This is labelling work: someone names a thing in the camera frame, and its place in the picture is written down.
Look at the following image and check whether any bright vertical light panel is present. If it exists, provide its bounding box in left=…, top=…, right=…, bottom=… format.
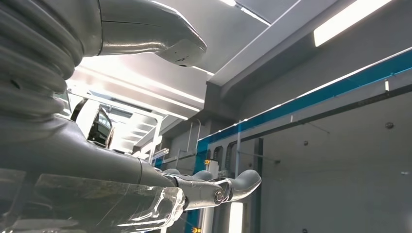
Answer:
left=228, top=202, right=244, bottom=233

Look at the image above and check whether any ceiling strip light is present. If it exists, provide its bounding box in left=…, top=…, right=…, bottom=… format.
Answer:
left=313, top=0, right=394, bottom=47
left=220, top=0, right=272, bottom=26

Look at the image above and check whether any white metal frame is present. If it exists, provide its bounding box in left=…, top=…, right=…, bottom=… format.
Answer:
left=132, top=114, right=170, bottom=165

